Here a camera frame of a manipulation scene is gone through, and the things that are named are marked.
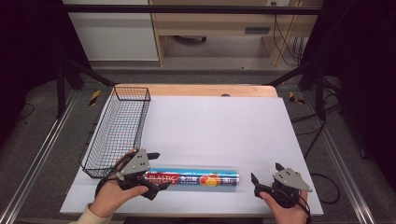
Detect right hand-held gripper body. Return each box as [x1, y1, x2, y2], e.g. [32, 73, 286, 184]
[253, 167, 314, 209]

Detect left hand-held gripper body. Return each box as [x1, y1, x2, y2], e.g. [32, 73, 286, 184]
[115, 148, 160, 201]

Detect blue plastic wrap box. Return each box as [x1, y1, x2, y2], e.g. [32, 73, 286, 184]
[145, 167, 241, 189]

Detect person's right hand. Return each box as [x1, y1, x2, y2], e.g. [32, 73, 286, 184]
[260, 189, 309, 224]

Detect person's left hand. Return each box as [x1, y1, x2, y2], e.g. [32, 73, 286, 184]
[88, 148, 149, 218]

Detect white table board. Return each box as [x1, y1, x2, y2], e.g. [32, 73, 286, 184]
[60, 95, 324, 217]

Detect yellow black tape strip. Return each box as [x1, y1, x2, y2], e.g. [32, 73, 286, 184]
[288, 91, 306, 106]
[89, 89, 102, 107]

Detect wooden table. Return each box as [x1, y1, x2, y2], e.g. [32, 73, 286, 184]
[111, 83, 279, 98]

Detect black metal stand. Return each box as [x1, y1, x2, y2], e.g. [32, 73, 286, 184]
[263, 59, 328, 121]
[55, 59, 116, 119]

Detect black chair base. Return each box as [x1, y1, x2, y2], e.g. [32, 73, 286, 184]
[172, 35, 208, 44]

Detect black curtain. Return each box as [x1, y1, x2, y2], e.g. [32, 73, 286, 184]
[300, 0, 396, 190]
[0, 0, 92, 147]

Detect white cabinet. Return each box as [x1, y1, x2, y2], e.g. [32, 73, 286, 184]
[62, 0, 160, 63]

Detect black gripper strap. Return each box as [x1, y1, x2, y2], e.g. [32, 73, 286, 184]
[296, 189, 313, 224]
[94, 175, 120, 199]

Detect black wire basket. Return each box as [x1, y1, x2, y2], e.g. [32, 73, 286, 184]
[78, 86, 152, 179]

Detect aluminium rail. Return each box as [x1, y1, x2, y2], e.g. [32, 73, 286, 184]
[302, 91, 378, 224]
[0, 89, 81, 224]

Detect thin black floor cable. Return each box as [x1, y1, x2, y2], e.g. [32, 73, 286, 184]
[18, 103, 36, 121]

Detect black hanging cables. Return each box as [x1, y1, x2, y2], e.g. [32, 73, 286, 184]
[271, 1, 306, 67]

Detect black horizontal frame bar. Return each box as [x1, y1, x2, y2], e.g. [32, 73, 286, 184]
[61, 4, 325, 16]

